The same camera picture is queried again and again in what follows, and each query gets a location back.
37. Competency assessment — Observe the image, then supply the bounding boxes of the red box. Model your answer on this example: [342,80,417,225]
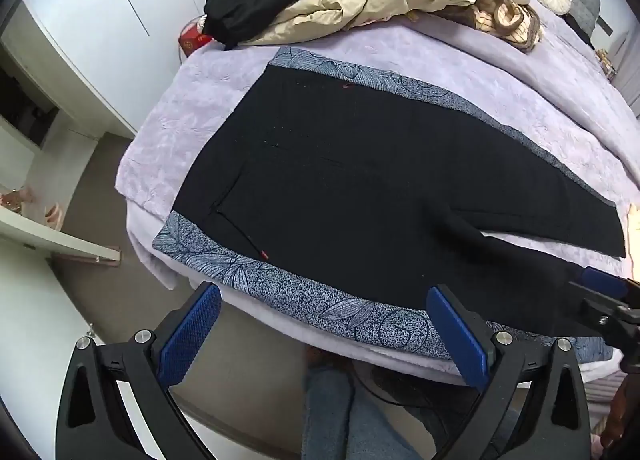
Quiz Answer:
[177,25,213,58]

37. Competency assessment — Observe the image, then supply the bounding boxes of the black pants grey patterned stripe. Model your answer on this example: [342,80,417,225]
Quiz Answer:
[151,46,628,363]

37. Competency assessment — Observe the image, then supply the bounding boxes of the textured lilac blanket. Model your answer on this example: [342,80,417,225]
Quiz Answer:
[115,5,640,391]

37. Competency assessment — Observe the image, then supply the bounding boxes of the white wardrobe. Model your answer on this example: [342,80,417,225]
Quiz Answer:
[25,0,241,136]

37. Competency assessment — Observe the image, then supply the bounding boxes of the beige jacket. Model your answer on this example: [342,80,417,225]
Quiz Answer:
[245,0,481,46]

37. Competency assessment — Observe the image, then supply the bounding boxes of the white shelf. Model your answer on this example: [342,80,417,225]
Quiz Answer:
[0,205,121,261]

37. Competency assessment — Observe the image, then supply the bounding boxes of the smooth lilac bed sheet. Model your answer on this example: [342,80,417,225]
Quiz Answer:
[410,10,640,176]

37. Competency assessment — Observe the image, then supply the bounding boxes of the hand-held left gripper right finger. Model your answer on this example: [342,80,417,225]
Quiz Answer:
[425,284,593,460]

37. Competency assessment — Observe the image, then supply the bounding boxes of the brown striped knit garment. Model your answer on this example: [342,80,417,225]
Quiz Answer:
[410,0,543,53]

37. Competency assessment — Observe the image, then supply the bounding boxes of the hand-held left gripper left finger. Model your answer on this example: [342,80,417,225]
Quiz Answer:
[55,281,223,460]

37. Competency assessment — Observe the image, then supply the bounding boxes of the peach cloth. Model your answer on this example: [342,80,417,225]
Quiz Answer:
[625,205,640,251]

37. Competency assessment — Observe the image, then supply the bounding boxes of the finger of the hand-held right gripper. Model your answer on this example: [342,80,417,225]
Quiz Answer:
[582,266,640,298]
[567,281,631,336]

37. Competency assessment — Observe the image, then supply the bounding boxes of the person's blue jeans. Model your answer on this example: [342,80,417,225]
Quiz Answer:
[302,365,426,460]

